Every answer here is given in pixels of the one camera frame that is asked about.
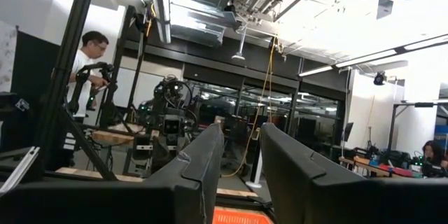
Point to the cluttered work desk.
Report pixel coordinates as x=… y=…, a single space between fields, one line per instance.
x=381 y=168

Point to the white pendant ceiling lamp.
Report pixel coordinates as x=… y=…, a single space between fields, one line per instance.
x=239 y=54

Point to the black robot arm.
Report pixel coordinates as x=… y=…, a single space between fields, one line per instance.
x=91 y=68

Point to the black metal gantry frame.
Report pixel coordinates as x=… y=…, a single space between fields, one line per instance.
x=392 y=126

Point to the white wall poster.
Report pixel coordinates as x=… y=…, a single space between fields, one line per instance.
x=7 y=56

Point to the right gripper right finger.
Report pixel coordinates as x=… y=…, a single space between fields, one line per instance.
x=332 y=199

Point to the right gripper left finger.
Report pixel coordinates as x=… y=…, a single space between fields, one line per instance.
x=140 y=203

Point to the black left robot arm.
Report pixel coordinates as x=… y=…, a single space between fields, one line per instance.
x=171 y=98

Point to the person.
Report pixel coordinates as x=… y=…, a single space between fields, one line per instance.
x=434 y=154
x=82 y=63

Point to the grey ceiling box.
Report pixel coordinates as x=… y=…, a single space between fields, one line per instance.
x=385 y=7

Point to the black ceiling camera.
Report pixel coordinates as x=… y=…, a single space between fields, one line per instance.
x=379 y=78

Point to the orange plastic basket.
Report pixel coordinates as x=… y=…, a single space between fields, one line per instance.
x=241 y=217

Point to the black wall panel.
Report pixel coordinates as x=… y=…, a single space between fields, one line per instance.
x=31 y=70

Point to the small dark monitor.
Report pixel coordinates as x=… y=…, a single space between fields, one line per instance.
x=347 y=131

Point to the silver metal bracket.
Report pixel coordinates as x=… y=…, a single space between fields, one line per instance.
x=19 y=168

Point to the wooden workbench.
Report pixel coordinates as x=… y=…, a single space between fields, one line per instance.
x=112 y=136

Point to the overhead light bar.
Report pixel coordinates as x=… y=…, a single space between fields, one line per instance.
x=162 y=7
x=367 y=57

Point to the white floor stand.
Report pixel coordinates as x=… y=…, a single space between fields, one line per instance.
x=257 y=168

